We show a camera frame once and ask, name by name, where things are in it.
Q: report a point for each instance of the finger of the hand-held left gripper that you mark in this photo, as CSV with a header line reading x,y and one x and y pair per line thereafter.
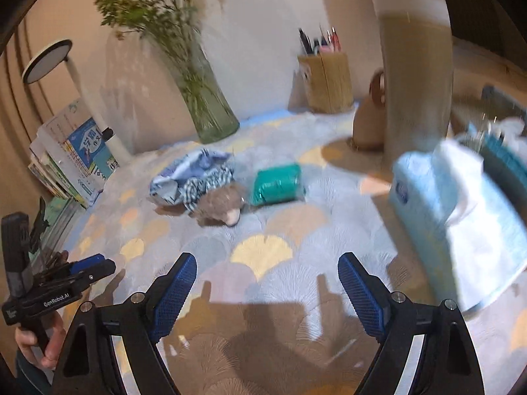
x,y
88,261
99,270

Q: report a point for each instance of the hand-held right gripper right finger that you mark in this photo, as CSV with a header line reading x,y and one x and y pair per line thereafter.
x,y
362,297

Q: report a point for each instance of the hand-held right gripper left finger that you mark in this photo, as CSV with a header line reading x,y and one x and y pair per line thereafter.
x,y
175,293

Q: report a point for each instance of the person's left forearm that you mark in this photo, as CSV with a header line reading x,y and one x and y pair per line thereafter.
x,y
31,376

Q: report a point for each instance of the person's left hand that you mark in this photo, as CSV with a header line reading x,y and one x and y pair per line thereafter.
x,y
53,345

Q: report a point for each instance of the black clip stand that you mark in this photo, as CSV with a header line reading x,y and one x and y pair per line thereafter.
x,y
41,218

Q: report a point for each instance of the stack of flat magazines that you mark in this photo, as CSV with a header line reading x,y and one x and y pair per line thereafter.
x,y
61,222

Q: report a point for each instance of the brown hedgehog plush toy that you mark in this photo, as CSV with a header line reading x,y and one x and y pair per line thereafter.
x,y
220,208

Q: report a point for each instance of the fan patterned tablecloth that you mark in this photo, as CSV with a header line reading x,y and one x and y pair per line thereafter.
x,y
280,230

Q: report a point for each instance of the plush toy with checkered cloth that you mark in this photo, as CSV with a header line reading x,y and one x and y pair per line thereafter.
x,y
206,185

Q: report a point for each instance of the row of standing books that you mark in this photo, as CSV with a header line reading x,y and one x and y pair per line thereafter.
x,y
78,148

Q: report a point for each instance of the blue white patterned cloth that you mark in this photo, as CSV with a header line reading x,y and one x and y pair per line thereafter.
x,y
177,175

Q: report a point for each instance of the light blue tissue pack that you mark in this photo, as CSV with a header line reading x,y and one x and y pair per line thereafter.
x,y
465,222

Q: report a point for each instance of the green foil packet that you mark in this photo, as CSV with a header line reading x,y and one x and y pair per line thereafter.
x,y
276,185

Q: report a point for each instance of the white desk lamp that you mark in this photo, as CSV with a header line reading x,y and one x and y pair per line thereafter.
x,y
47,61

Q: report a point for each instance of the teal ribbed object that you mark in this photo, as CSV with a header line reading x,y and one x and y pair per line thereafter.
x,y
504,154

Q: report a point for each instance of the wooden pen holder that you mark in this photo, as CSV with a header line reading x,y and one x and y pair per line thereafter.
x,y
327,84

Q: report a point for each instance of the tall beige cylinder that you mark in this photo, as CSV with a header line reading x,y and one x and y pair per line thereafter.
x,y
416,82

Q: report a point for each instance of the bunch of pens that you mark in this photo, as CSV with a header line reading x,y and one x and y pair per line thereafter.
x,y
317,41

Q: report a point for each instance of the glass vase with green stems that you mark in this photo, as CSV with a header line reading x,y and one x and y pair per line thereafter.
x,y
148,4

